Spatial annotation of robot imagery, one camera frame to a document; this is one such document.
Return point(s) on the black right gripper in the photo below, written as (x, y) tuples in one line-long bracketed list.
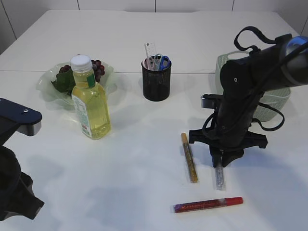
[(231, 143)]

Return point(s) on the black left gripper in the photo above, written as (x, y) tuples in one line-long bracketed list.
[(16, 193)]

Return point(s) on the silver glitter pen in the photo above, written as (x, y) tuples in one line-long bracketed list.
[(219, 176)]

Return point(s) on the gold glitter pen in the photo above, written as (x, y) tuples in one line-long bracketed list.
[(189, 158)]

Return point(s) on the blue capped scissors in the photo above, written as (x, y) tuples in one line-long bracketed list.
[(161, 62)]

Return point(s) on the pink capped scissors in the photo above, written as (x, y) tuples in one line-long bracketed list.
[(149, 64)]

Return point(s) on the yellow tea bottle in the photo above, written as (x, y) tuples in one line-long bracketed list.
[(89, 96)]

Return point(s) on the dark red grape bunch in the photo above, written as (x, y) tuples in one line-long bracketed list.
[(65, 82)]

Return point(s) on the clear plastic ruler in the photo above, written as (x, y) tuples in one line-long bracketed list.
[(150, 49)]

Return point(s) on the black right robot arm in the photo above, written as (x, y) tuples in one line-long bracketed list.
[(244, 82)]

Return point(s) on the red glitter pen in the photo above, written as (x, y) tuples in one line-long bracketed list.
[(208, 204)]

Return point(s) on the green woven plastic basket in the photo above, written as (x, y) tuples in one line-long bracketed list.
[(275, 98)]

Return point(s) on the black mesh pen cup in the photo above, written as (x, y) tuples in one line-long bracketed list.
[(156, 84)]

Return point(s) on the green wavy glass plate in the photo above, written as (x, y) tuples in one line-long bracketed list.
[(108, 81)]

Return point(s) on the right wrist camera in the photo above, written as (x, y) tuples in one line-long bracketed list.
[(210, 101)]

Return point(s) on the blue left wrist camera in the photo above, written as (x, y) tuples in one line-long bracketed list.
[(15, 117)]

